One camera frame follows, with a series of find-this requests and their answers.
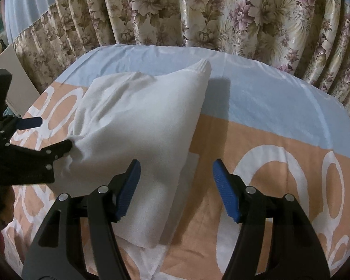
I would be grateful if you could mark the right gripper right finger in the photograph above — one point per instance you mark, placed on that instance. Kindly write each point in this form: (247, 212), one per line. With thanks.
(276, 239)

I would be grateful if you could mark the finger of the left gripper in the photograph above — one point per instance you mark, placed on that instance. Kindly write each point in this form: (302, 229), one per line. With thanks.
(11, 124)
(28, 166)

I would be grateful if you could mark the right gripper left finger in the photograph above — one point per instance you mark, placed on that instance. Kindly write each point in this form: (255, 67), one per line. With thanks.
(57, 252)

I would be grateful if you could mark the white knit garment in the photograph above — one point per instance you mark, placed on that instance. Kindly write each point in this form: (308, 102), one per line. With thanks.
(135, 116)

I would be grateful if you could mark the orange and blue bedsheet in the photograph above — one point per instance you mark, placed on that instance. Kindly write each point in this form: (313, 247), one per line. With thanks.
(279, 134)

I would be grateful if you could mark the floral and blue curtain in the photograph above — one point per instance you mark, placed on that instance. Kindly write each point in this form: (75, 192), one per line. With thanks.
(300, 45)

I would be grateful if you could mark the beige board against wall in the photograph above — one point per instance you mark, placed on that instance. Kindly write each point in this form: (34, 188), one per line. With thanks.
(22, 92)

